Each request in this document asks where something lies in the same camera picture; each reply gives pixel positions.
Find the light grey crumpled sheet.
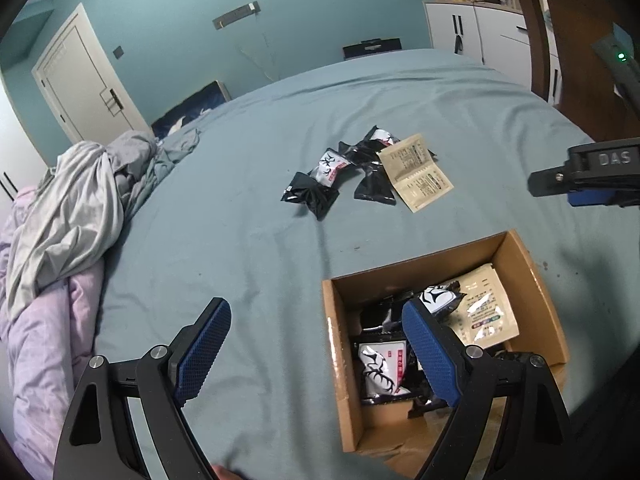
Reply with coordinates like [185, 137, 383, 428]
[5, 140, 126, 321]

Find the thin wall cable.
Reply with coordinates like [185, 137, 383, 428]
[239, 30, 278, 83]

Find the black antler-print snack packet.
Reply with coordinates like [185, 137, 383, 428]
[354, 337, 426, 403]
[417, 280, 468, 321]

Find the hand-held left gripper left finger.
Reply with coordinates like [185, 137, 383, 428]
[52, 297, 232, 480]

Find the brown wooden frame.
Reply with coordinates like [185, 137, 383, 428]
[505, 0, 640, 141]

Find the white cabinet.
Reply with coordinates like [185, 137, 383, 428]
[424, 0, 563, 106]

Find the pile of black snack packets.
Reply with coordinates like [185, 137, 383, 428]
[280, 125, 401, 222]

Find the brown cardboard box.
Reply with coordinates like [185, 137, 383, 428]
[321, 230, 571, 480]

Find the white door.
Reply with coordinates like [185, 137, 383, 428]
[31, 2, 151, 143]

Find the lilac duvet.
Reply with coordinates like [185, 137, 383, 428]
[0, 185, 108, 480]

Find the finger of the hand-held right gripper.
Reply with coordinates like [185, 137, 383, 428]
[529, 142, 640, 209]

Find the grey wall bar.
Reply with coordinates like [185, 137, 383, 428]
[212, 2, 261, 31]

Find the grey crumpled cloth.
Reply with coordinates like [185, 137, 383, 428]
[102, 127, 201, 221]

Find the white wardrobe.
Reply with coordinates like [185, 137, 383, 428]
[0, 80, 51, 201]

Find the beige sachet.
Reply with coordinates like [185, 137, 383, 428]
[376, 132, 438, 183]
[445, 265, 521, 351]
[395, 162, 455, 213]

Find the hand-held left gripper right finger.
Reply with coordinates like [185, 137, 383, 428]
[401, 299, 574, 480]

